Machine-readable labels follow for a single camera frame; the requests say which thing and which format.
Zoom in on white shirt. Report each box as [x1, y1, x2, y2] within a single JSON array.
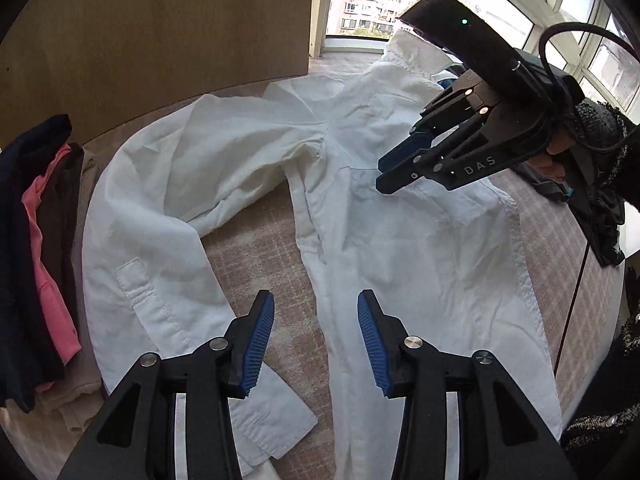
[[82, 30, 563, 480]]

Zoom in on pink folded garment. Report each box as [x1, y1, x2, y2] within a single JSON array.
[[21, 144, 83, 393]]

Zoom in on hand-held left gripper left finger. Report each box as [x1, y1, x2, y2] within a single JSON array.
[[57, 290, 276, 480]]

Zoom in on light wooden board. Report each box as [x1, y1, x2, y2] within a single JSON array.
[[0, 0, 318, 148]]

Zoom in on pink checked blanket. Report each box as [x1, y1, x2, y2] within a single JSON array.
[[80, 55, 626, 480]]

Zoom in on person's right hand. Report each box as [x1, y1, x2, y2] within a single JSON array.
[[530, 125, 586, 186]]

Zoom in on cream folded garment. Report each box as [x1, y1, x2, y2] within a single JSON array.
[[0, 400, 108, 480]]

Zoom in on black garment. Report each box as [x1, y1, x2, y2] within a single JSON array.
[[510, 160, 628, 268]]

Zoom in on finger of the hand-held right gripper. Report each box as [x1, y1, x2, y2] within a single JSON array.
[[376, 147, 453, 194], [378, 71, 497, 172]]

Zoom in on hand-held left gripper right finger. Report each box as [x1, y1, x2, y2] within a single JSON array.
[[356, 290, 578, 480]]

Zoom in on black cable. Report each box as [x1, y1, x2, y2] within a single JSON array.
[[537, 22, 640, 378]]

